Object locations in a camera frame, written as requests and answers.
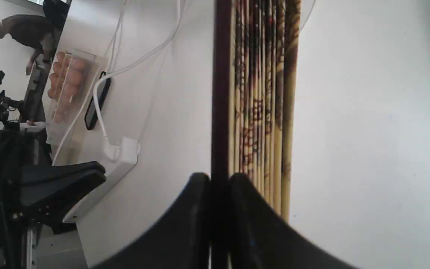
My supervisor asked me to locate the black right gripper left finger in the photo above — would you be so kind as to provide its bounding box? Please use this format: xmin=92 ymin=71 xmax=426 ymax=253
xmin=95 ymin=173 xmax=211 ymax=269

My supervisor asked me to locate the clear box of eggs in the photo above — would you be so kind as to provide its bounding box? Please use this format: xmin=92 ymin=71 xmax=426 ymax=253
xmin=46 ymin=48 xmax=109 ymax=146

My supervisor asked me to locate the black robot equipment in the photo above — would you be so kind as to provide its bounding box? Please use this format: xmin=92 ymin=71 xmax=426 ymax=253
xmin=0 ymin=71 xmax=106 ymax=269

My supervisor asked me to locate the person in brown shirt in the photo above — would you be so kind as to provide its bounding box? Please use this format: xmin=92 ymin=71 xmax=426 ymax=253
xmin=0 ymin=14 xmax=59 ymax=75

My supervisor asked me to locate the white power strip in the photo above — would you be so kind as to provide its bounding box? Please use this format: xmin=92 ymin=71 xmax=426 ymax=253
xmin=63 ymin=137 xmax=140 ymax=223

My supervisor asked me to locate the white power cable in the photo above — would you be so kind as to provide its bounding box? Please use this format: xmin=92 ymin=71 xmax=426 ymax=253
xmin=51 ymin=0 xmax=186 ymax=167

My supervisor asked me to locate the folding paper fan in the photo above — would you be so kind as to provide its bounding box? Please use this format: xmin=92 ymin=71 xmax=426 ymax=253
xmin=211 ymin=0 xmax=304 ymax=269

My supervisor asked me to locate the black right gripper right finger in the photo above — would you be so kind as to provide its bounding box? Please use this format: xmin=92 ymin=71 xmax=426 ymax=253
xmin=230 ymin=173 xmax=353 ymax=269

